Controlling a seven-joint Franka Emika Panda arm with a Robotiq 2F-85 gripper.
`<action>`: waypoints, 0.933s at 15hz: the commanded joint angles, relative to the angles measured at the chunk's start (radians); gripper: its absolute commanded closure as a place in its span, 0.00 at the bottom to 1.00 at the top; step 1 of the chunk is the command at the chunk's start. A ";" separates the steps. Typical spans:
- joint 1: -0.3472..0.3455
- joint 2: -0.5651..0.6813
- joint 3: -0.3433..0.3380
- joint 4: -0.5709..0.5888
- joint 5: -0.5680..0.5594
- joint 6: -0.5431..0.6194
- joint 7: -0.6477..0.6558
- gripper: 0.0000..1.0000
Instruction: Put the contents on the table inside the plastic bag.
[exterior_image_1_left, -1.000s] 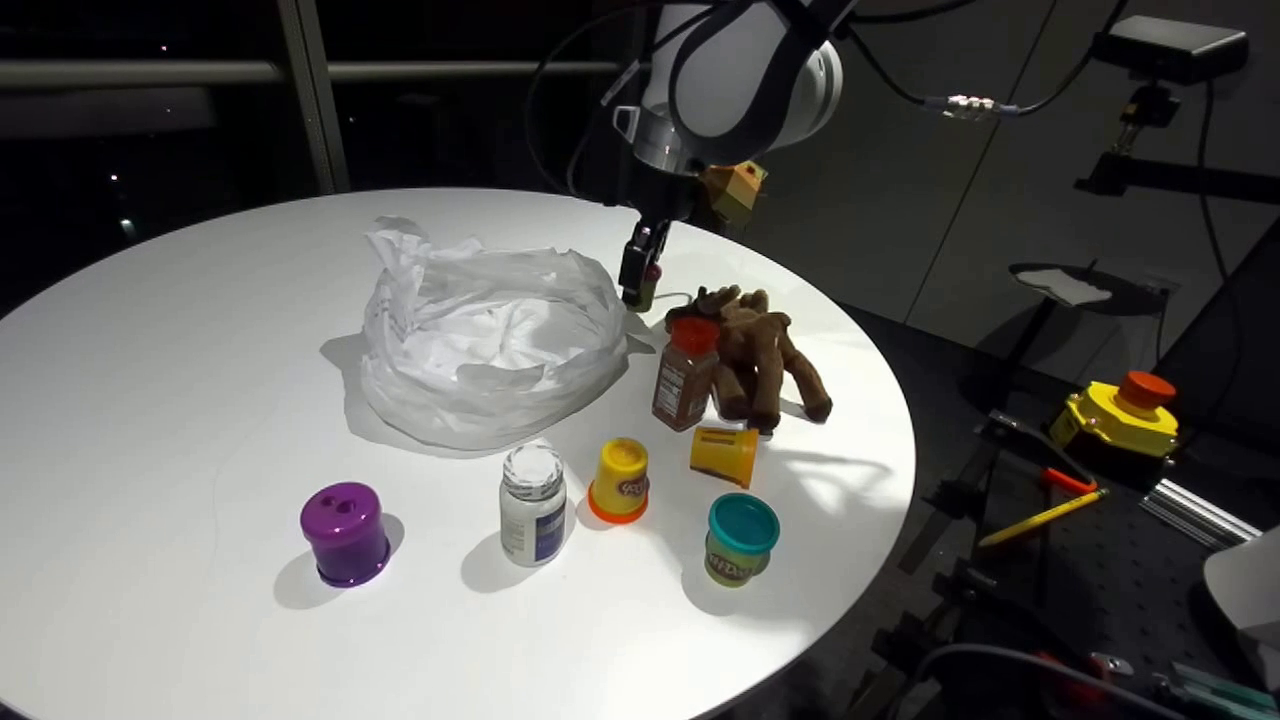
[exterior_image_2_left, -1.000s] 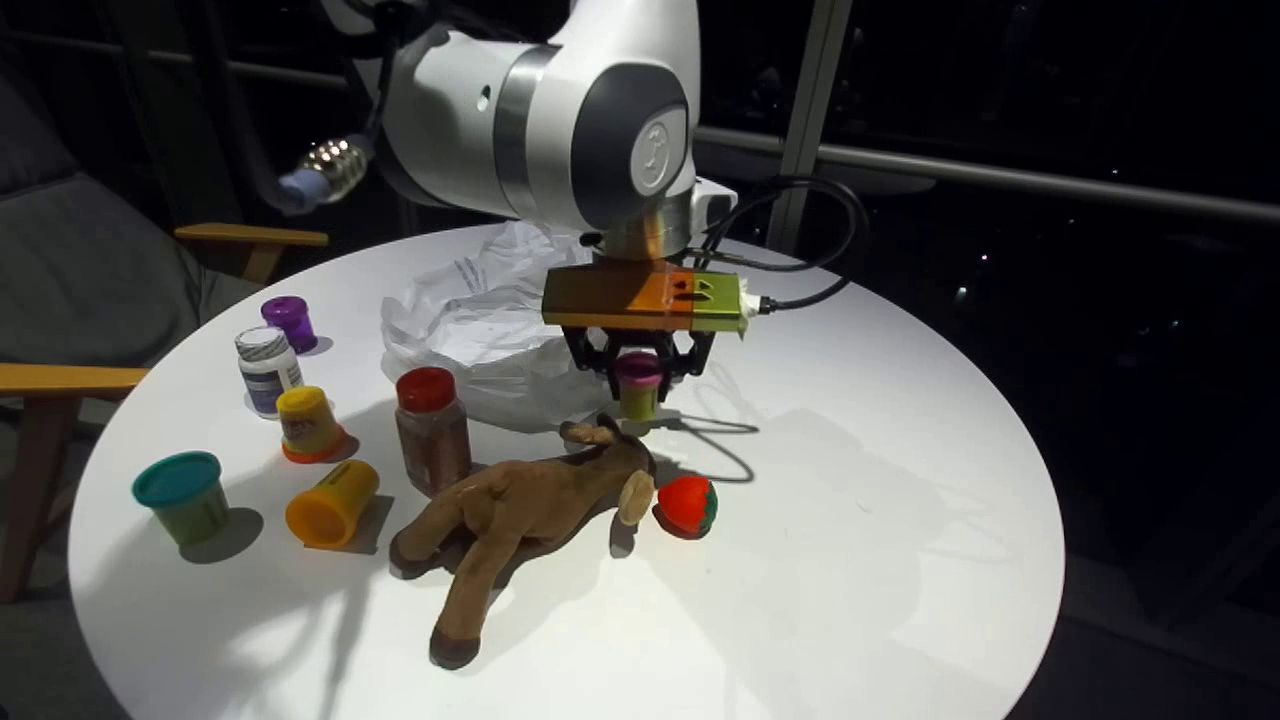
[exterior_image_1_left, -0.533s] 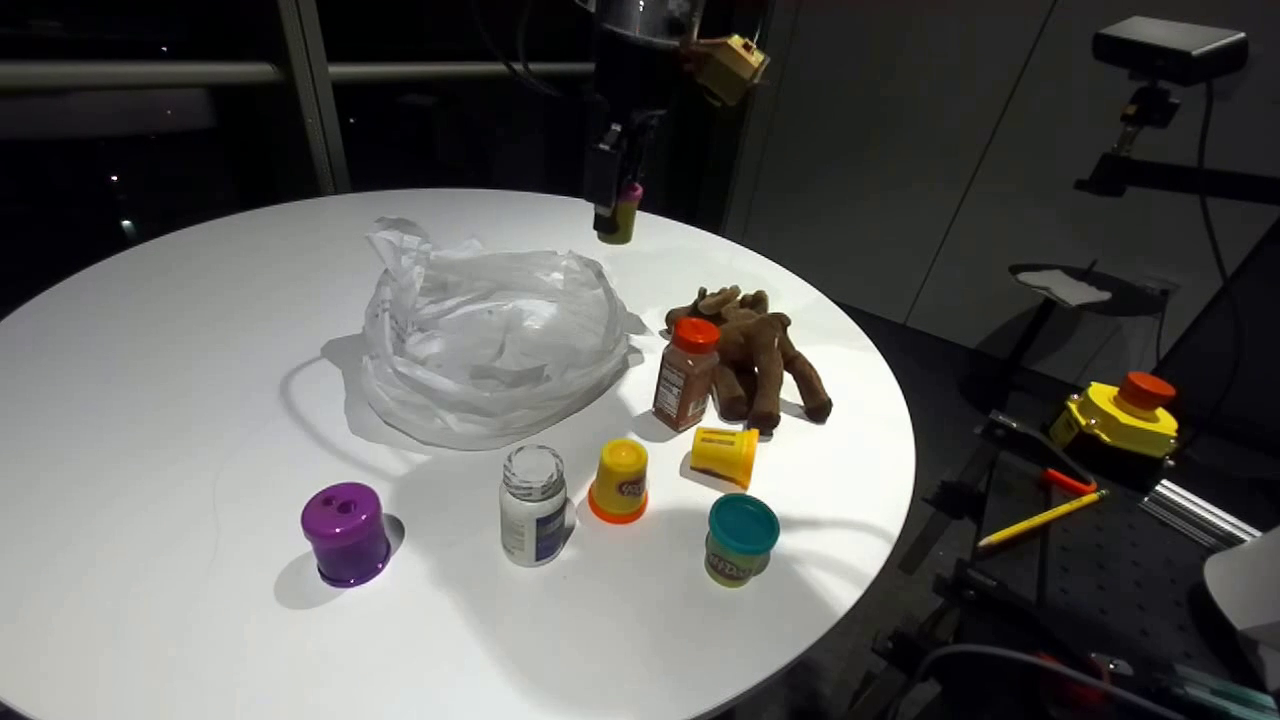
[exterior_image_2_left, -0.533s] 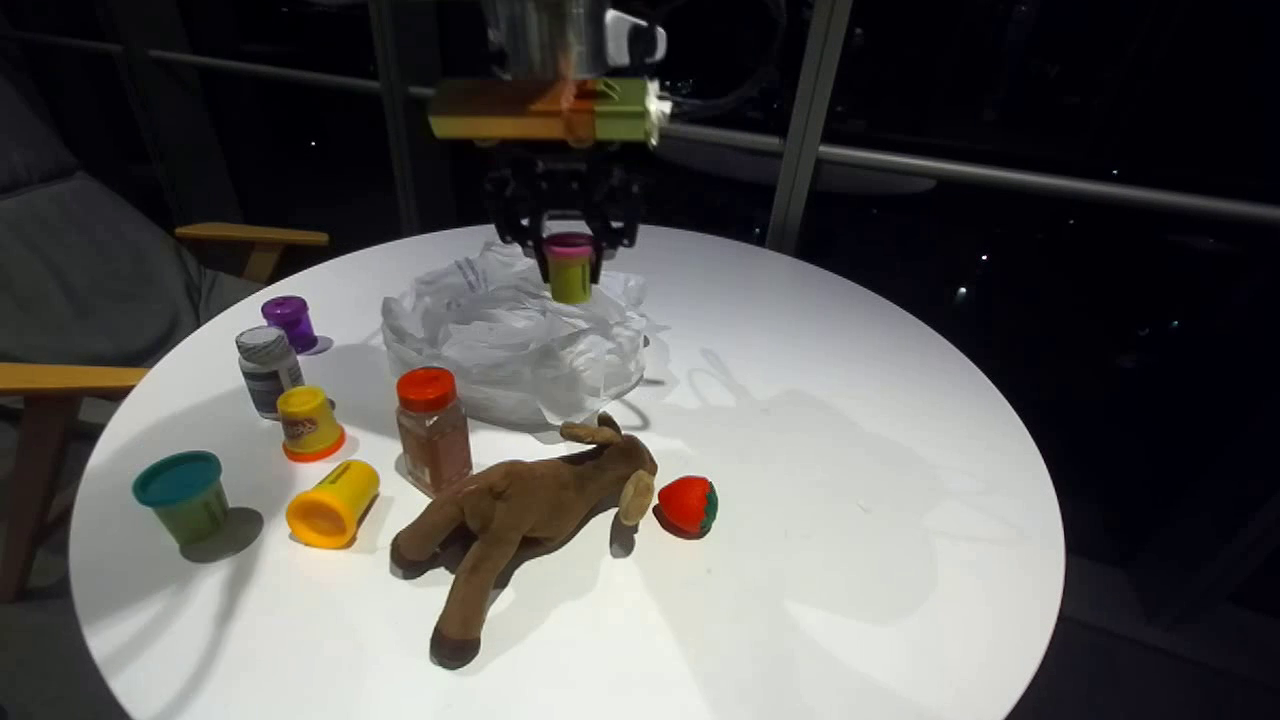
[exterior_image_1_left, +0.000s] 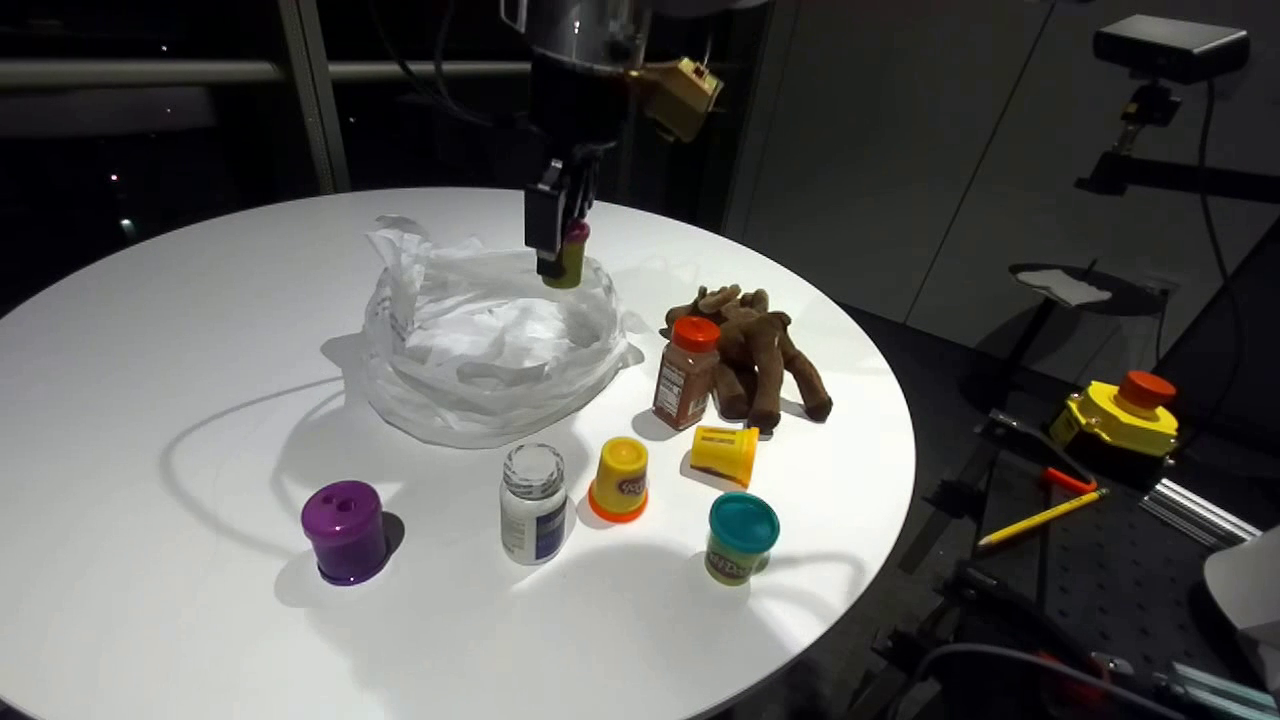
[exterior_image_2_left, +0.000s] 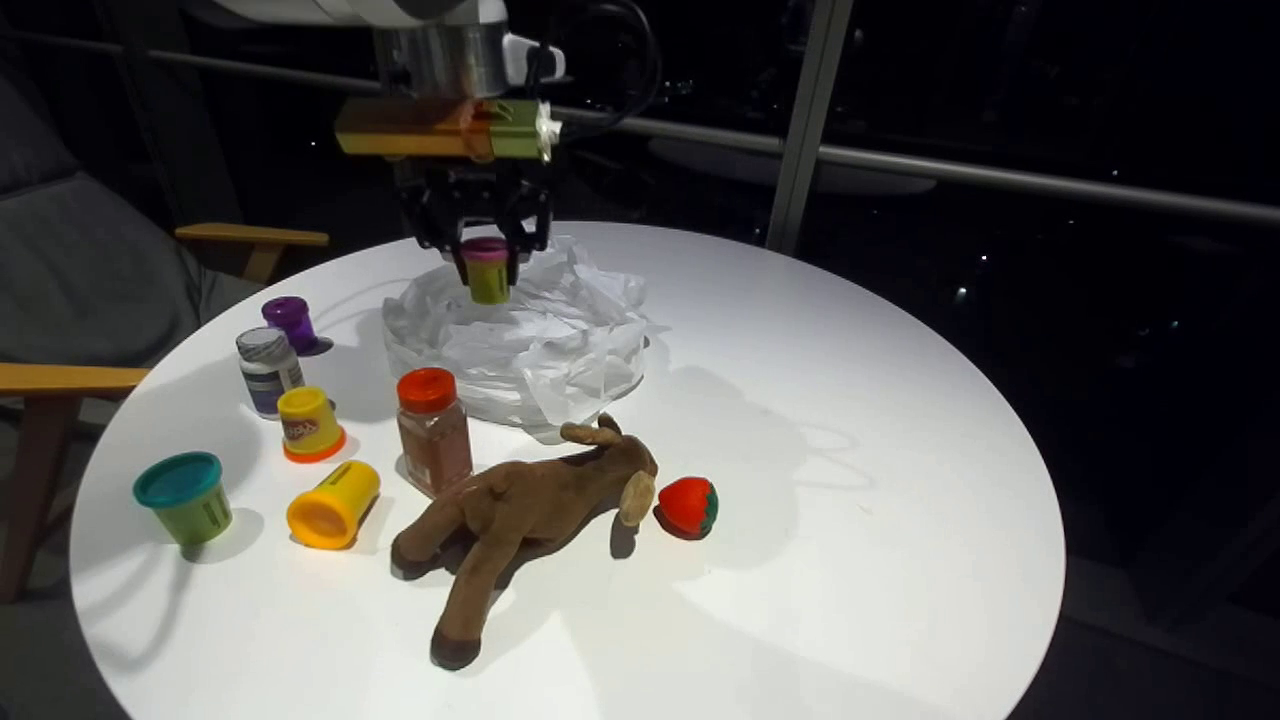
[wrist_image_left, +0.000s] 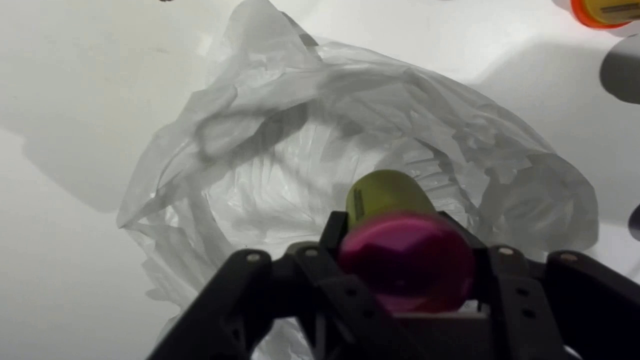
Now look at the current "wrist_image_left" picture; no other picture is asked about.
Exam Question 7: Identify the pink lid dough tub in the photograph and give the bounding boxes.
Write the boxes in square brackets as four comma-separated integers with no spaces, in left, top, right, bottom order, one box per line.
[337,167,475,314]

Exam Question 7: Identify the yellow lid orange tub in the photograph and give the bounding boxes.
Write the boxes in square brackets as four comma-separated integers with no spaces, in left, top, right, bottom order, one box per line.
[567,0,640,30]

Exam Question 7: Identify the white lid blue label jar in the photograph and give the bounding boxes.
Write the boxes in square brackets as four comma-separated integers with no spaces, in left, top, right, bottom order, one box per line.
[597,36,640,106]

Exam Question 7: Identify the clear white plastic bag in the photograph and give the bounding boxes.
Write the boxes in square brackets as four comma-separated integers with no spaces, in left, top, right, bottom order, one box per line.
[115,0,599,360]

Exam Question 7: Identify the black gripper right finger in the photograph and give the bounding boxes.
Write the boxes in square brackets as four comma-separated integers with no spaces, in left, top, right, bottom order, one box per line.
[433,209,640,360]

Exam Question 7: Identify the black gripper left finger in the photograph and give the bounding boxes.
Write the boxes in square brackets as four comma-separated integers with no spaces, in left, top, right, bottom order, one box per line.
[147,209,416,360]

